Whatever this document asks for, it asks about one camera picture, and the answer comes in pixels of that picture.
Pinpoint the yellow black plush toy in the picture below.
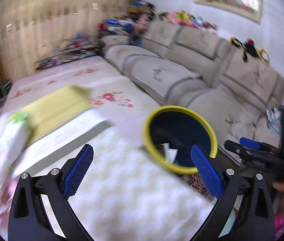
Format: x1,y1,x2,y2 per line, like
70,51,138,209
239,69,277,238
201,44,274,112
228,37,270,63

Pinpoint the heap of bags and toys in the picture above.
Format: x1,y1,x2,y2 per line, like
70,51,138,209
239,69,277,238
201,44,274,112
97,0,155,34

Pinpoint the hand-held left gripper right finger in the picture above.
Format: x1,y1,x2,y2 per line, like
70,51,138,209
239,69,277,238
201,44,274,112
191,144,275,241

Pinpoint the low glass shelf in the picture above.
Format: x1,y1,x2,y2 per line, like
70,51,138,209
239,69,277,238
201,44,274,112
34,44,100,71

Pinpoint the beige curtain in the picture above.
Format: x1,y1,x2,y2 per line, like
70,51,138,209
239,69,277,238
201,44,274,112
0,0,137,81

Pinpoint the yellow rimmed dark bin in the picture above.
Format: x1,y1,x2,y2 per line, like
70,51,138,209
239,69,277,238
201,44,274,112
142,105,218,175

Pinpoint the pile of plush toys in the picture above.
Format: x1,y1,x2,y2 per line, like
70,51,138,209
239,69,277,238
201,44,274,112
157,10,219,31

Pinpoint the beige sofa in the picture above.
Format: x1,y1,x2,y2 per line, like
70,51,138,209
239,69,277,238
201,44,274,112
99,20,284,171

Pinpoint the blue white packet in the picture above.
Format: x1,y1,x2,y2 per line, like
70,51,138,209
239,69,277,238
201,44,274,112
266,107,281,133

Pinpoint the floral mat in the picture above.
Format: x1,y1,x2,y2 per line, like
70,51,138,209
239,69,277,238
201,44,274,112
0,55,162,131

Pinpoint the stack of cardboard boxes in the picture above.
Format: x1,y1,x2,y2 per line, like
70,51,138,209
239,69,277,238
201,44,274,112
127,0,142,13

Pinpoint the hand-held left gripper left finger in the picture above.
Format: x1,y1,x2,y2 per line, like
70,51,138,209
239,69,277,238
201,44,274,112
8,144,94,241

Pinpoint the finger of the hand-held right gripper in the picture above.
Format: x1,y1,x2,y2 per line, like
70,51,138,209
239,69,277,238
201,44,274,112
240,137,280,153
224,141,258,161

